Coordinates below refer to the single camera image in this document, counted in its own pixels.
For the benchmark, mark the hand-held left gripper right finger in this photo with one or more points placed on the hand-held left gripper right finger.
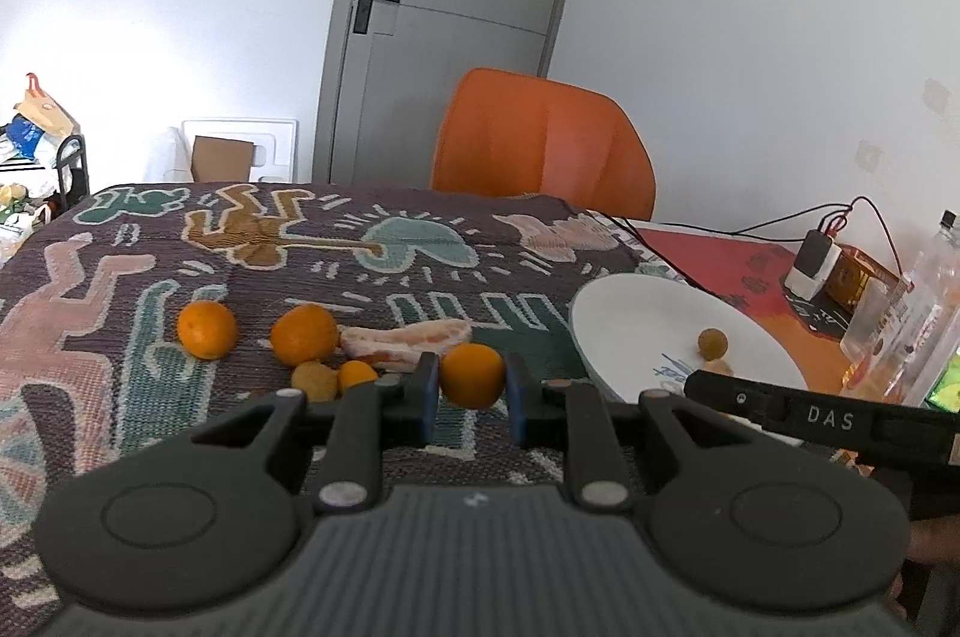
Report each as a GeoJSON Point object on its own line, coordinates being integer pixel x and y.
{"type": "Point", "coordinates": [517, 398]}

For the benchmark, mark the red orange table mat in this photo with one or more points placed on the red orange table mat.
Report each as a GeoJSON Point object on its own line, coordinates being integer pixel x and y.
{"type": "Point", "coordinates": [720, 262]}

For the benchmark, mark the printed blanket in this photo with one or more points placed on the printed blanket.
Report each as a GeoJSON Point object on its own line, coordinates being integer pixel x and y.
{"type": "Point", "coordinates": [112, 307]}

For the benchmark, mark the white plate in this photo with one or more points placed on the white plate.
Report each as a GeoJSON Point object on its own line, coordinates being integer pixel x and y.
{"type": "Point", "coordinates": [652, 322]}

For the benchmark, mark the cardboard box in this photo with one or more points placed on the cardboard box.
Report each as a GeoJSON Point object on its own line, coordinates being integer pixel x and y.
{"type": "Point", "coordinates": [225, 158]}

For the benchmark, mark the orange chair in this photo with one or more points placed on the orange chair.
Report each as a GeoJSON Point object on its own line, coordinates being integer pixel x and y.
{"type": "Point", "coordinates": [540, 142]}

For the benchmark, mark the white foam board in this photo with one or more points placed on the white foam board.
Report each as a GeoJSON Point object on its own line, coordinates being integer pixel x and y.
{"type": "Point", "coordinates": [277, 138]}

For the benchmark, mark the pile of plastic bags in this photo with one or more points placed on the pile of plastic bags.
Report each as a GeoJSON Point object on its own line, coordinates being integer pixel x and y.
{"type": "Point", "coordinates": [19, 224]}

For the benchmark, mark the white black charger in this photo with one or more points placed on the white black charger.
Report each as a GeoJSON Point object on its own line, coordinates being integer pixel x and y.
{"type": "Point", "coordinates": [814, 258]}

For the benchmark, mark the small orange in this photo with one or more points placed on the small orange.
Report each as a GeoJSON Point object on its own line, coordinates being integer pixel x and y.
{"type": "Point", "coordinates": [355, 374]}

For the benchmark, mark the black rack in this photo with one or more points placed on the black rack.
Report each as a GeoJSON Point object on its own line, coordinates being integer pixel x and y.
{"type": "Point", "coordinates": [73, 172]}

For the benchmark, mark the green packet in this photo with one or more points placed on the green packet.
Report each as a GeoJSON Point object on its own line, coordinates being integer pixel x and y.
{"type": "Point", "coordinates": [946, 385]}

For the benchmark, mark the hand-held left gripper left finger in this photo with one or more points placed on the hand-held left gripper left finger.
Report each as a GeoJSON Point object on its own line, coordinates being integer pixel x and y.
{"type": "Point", "coordinates": [429, 397]}

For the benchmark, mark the orange box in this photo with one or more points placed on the orange box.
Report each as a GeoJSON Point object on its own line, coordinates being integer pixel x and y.
{"type": "Point", "coordinates": [855, 273]}

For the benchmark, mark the blue white bag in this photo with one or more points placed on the blue white bag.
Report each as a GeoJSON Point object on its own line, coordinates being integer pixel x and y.
{"type": "Point", "coordinates": [26, 134]}

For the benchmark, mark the olive green kiwi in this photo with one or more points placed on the olive green kiwi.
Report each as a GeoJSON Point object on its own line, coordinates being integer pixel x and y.
{"type": "Point", "coordinates": [713, 343]}

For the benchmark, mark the brown paper bag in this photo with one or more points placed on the brown paper bag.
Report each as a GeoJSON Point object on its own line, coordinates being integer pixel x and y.
{"type": "Point", "coordinates": [45, 108]}

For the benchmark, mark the brown kiwi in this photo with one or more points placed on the brown kiwi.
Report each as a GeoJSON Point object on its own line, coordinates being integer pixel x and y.
{"type": "Point", "coordinates": [314, 381]}

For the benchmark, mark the peeled pomelo piece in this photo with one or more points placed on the peeled pomelo piece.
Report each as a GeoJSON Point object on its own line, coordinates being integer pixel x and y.
{"type": "Point", "coordinates": [405, 343]}

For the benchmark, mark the clear glass cup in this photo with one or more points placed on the clear glass cup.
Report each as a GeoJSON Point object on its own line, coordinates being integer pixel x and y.
{"type": "Point", "coordinates": [866, 322]}

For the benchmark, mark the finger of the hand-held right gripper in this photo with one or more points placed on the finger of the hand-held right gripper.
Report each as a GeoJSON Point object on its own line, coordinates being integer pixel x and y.
{"type": "Point", "coordinates": [780, 408]}

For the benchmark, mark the clear glass bottle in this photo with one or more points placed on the clear glass bottle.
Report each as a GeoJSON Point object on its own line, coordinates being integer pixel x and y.
{"type": "Point", "coordinates": [922, 299]}

